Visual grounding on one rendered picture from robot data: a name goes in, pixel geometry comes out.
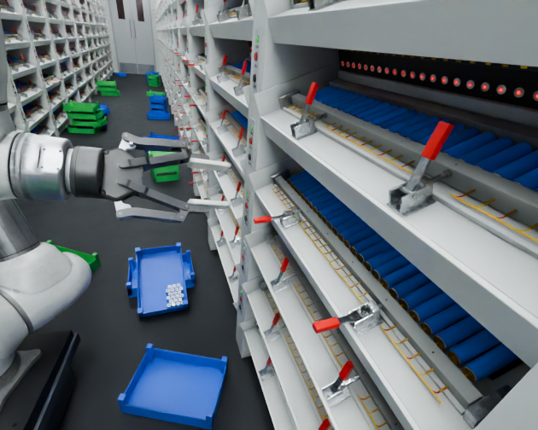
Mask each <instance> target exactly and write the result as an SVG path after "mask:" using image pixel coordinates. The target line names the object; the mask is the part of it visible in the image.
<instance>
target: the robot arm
mask: <svg viewBox="0 0 538 430"><path fill-rule="evenodd" d="M7 83H8V64H7V55H6V48H5V41H4V35H3V27H2V22H1V17H0V412H1V411H2V409H3V406H4V404H5V402H6V400H7V399H8V398H9V396H10V395H11V393H12V392H13V391H14V389H15V388H16V387H17V386H18V384H19V383H20V381H21V380H22V379H23V377H24V376H25V375H26V373H27V372H28V370H29V369H30V368H31V367H32V366H33V365H34V364H35V363H36V362H37V361H38V360H39V359H40V358H41V357H42V352H41V351H40V350H39V349H34V350H30V351H16V349H17V347H18V346H19V345H20V344H21V343H22V341H23V340H24V339H25V338H26V337H27V336H28V335H29V334H31V333H32V332H34V331H35V330H37V329H39V328H41V327H43V326H44V325H45V324H47V323H49V322H50V321H52V320H53V319H55V318H56V317H58V316H59V315H61V314H62V313H63V312H64V311H65V310H67V309H68V308H69V307H70V306H72V305H73V304H74V303H75V302H76V301H77V300H78V299H79V298H80V297H81V296H82V295H83V293H84V292H85V291H86V289H87V288H88V287H89V285H90V284H91V277H92V274H91V268H90V266H89V265H88V264H87V263H86V261H85V260H84V259H82V258H81V257H80V256H79V255H77V254H75V253H69V252H63V253H62V252H61V251H59V250H58V249H57V248H56V247H55V246H53V245H51V244H49V243H46V242H39V240H38V238H37V237H36V236H35V234H34V232H33V231H32V228H31V227H30V225H29V223H28V222H27V221H26V219H25V217H24V215H23V214H22V212H21V210H20V208H19V207H18V206H17V204H16V202H15V200H14V199H24V200H56V201H66V200H69V198H70V197H71V195H74V196H75V197H79V198H92V199H104V200H109V201H111V202H113V203H114V204H115V208H116V217H117V219H119V220H125V219H130V218H141V219H148V220H155V221H162V222H169V223H176V224H181V223H183V221H184V220H185V218H186V215H187V213H207V212H209V208H214V209H227V208H228V207H229V206H231V202H230V201H219V200H198V199H189V200H188V202H187V203H186V202H183V201H181V200H178V199H175V198H172V197H171V196H168V195H164V194H162V193H160V192H158V191H155V190H153V189H150V188H148V187H147V186H144V185H143V180H142V176H143V171H148V170H151V169H155V168H160V167H165V166H174V165H178V164H183V163H187V162H188V167H189V168H196V169H204V170H211V171H225V172H227V171H228V169H229V168H230V167H231V163H228V162H221V161H215V160H209V156H208V155H205V154H194V153H192V152H191V151H190V150H189V149H188V146H187V145H188V144H187V142H186V141H182V140H172V139H160V138H149V137H137V136H134V135H132V134H130V133H127V132H124V133H122V140H121V143H120V145H119V147H118V148H114V149H104V148H93V147H86V146H79V145H78V146H77V147H73V145H72V143H71V142H70V141H69V140H68V139H66V138H59V137H47V136H40V135H34V134H32V133H22V132H17V131H16V129H15V125H14V123H13V120H12V119H11V116H10V113H9V106H8V98H7ZM134 149H138V150H147V151H161V152H175V153H174V154H164V155H158V156H153V157H141V158H136V159H135V158H134V157H133V156H131V155H130V154H128V153H127V152H126V151H128V150H131V151H132V150H134ZM134 195H135V196H137V197H140V198H142V199H146V200H151V201H153V202H155V203H158V204H160V205H163V206H166V207H169V208H172V209H173V210H176V211H179V213H176V212H164V211H157V210H151V209H144V208H138V207H131V206H130V205H128V204H124V203H123V202H122V201H124V200H126V199H128V198H130V197H132V196H134Z"/></svg>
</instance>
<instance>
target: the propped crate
mask: <svg viewBox="0 0 538 430"><path fill-rule="evenodd" d="M135 252H136V266H137V313H138V315H139V317H140V318H141V317H149V316H153V315H158V314H163V313H168V312H172V311H180V310H184V309H188V300H187V293H186V286H185V278H184V265H183V258H182V250H181V243H180V242H177V243H176V245H174V246H167V247H154V248H147V249H140V247H135ZM178 283H180V287H183V290H184V292H183V294H184V300H183V305H181V306H177V307H172V308H167V295H166V289H167V286H168V285H173V284H176V285H177V284H178Z"/></svg>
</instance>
